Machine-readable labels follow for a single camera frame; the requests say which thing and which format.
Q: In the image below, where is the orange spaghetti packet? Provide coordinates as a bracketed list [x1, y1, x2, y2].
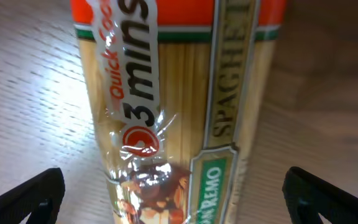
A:
[71, 0, 287, 223]

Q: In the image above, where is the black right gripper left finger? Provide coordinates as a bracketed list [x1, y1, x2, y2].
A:
[0, 168, 65, 224]

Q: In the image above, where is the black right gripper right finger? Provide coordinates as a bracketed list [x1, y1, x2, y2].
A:
[282, 166, 358, 224]

